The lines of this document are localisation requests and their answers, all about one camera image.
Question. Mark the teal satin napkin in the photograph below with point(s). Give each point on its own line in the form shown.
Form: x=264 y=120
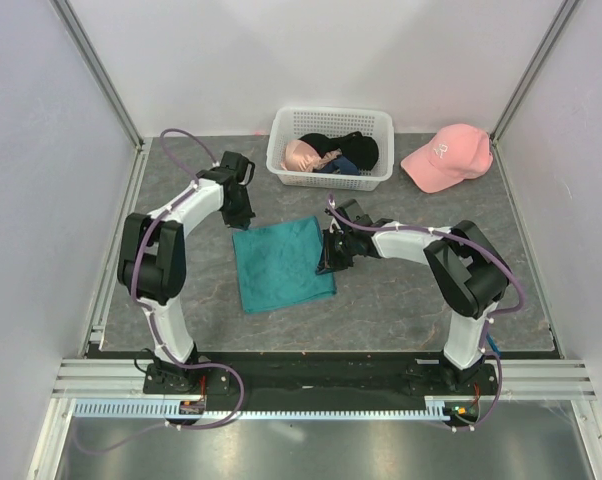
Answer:
x=276 y=266

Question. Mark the navy blue garment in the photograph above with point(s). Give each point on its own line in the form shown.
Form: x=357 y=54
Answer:
x=340 y=165

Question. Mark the white plastic basket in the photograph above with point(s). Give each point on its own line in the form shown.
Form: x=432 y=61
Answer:
x=291 y=123

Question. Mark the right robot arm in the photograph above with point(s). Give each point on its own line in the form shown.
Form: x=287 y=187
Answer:
x=471 y=276

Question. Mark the black garment in basket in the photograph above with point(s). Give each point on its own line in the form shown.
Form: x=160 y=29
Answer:
x=362 y=150

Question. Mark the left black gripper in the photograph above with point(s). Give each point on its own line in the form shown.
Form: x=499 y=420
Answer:
x=241 y=221

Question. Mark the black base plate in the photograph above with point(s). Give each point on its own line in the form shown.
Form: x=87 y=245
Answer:
x=420 y=374

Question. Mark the peach satin garment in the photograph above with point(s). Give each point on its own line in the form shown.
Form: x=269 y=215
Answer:
x=301 y=157

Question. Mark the light blue cable duct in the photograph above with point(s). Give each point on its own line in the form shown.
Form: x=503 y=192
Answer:
x=434 y=410

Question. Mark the pink baseball cap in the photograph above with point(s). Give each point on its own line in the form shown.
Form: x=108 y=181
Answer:
x=456 y=153

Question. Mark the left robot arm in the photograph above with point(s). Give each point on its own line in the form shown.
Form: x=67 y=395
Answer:
x=152 y=265

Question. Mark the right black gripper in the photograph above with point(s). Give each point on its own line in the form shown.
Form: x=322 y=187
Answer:
x=329 y=262

